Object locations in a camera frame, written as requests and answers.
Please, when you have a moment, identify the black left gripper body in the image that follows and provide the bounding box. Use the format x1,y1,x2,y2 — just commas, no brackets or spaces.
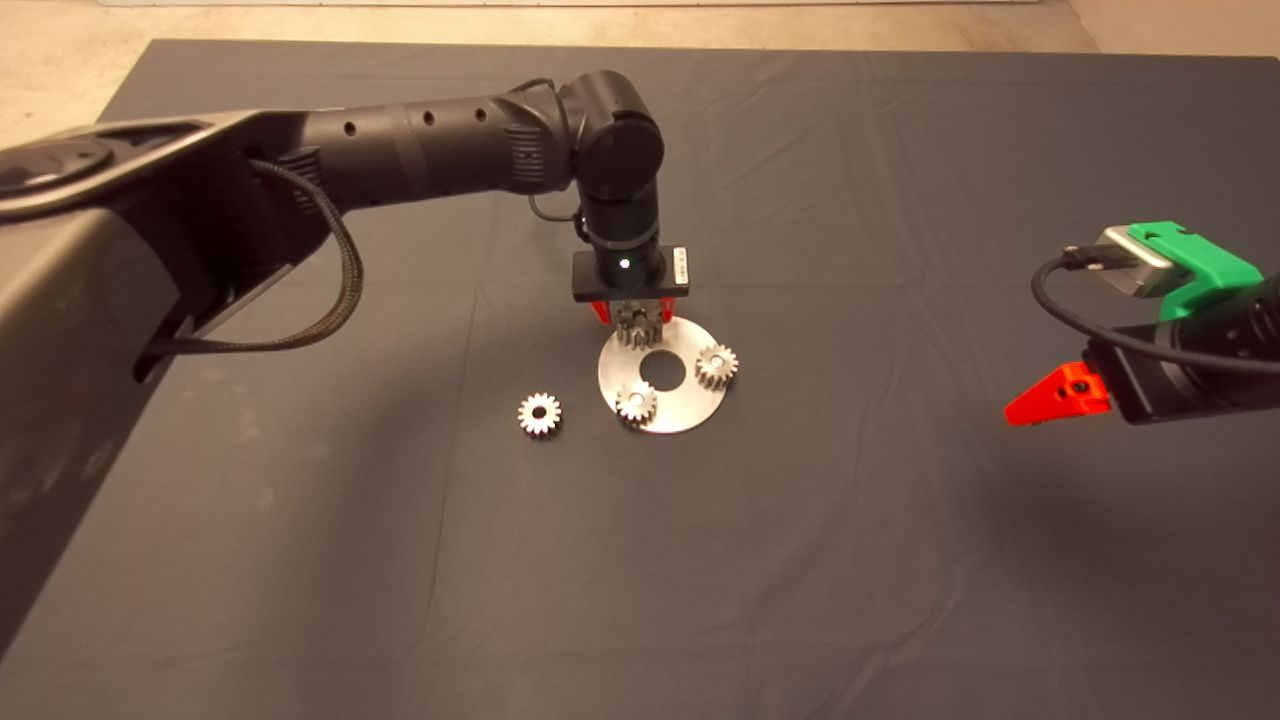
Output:
570,243,691,304

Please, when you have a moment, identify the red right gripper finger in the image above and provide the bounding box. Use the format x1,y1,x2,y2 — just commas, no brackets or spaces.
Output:
1004,362,1113,428

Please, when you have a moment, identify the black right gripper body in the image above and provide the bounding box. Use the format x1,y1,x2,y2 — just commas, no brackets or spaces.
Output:
1083,300,1280,426

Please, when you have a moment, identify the larger steel gear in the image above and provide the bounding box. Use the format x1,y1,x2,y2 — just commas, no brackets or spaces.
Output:
612,300,661,351

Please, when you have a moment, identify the small steel gear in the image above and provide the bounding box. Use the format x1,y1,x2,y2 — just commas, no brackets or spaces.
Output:
694,344,741,393
614,381,660,428
517,391,563,438

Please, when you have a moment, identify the round metal plate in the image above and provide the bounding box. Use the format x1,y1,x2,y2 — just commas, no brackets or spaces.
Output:
597,318,729,436

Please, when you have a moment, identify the dark grey table cloth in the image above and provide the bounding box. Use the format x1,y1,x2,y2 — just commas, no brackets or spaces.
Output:
0,38,1280,720

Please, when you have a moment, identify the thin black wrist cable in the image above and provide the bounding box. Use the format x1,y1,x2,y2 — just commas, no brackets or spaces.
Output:
510,78,589,241

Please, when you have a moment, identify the black right camera cable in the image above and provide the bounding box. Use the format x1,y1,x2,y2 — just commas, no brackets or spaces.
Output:
1031,243,1280,379

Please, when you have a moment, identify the green right camera mount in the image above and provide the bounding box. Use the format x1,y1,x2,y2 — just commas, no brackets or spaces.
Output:
1128,220,1263,323

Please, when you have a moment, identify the silver right camera box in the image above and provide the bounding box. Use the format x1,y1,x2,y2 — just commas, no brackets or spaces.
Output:
1095,226,1191,299

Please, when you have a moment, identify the braided black arm cable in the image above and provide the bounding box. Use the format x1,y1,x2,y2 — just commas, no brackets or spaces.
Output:
140,158,366,356

